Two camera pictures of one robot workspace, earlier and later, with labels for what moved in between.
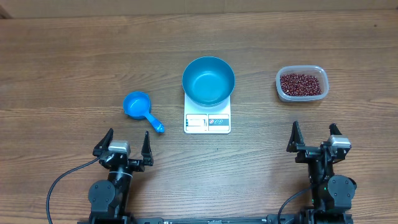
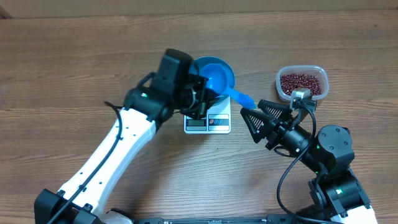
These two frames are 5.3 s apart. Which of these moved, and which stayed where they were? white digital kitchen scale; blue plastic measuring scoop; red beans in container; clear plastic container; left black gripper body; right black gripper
Moved: blue plastic measuring scoop; left black gripper body; right black gripper
Stayed: white digital kitchen scale; clear plastic container; red beans in container
